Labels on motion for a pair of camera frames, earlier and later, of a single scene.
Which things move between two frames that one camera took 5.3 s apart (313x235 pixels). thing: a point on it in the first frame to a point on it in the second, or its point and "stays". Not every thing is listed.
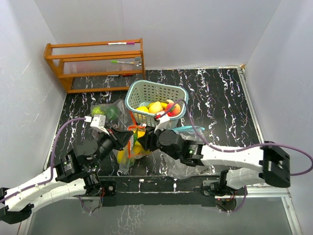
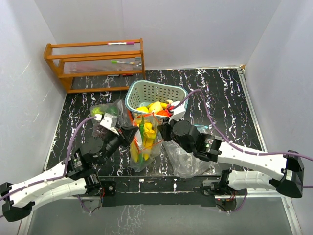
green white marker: (117, 61) stays
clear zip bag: (125, 156) to (147, 143)
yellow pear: (155, 107) stays
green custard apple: (97, 110) stays
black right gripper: (151, 139) to (165, 129)
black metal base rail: (171, 190) stays
